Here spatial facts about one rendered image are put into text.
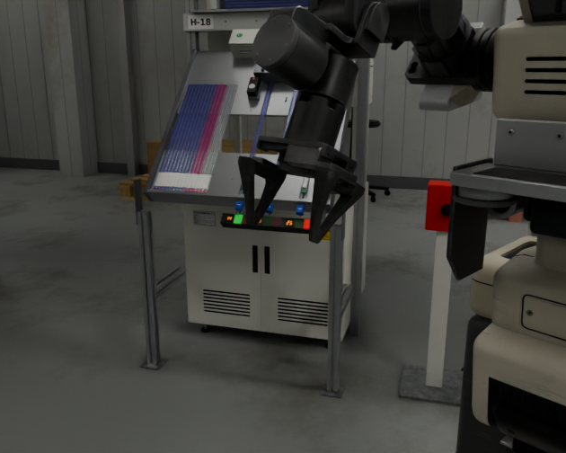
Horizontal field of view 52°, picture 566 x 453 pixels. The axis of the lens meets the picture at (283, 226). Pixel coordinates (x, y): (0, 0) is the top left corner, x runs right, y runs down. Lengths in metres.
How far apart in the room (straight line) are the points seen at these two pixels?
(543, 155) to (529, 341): 0.26
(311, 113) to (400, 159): 5.23
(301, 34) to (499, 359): 0.51
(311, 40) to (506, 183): 0.28
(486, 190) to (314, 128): 0.22
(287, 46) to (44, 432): 1.78
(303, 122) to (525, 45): 0.31
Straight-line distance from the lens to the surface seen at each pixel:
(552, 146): 0.78
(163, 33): 6.47
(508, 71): 0.82
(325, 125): 0.64
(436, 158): 5.84
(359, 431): 2.05
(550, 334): 0.87
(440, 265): 2.12
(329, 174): 0.58
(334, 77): 0.65
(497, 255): 1.20
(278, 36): 0.61
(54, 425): 2.20
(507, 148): 0.80
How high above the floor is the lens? 1.16
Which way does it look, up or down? 15 degrees down
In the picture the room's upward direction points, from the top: straight up
